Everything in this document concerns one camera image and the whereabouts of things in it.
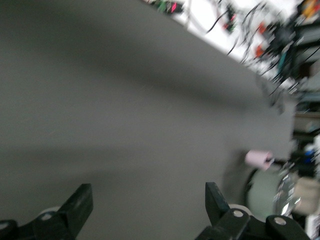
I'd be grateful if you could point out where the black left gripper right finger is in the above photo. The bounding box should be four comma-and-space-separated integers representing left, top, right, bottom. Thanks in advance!
194, 181, 311, 240

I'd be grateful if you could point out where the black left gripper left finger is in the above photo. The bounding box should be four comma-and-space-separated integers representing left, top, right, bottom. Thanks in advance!
0, 183, 94, 240

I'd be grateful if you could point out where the pink plastic cup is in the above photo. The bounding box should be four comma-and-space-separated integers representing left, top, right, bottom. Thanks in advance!
244, 149, 275, 172

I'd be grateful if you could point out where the pale green stockpot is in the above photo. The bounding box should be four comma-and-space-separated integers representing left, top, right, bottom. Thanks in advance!
245, 168, 286, 221

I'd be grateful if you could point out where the dark grey table mat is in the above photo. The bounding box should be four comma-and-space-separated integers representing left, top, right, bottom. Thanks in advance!
0, 0, 299, 240

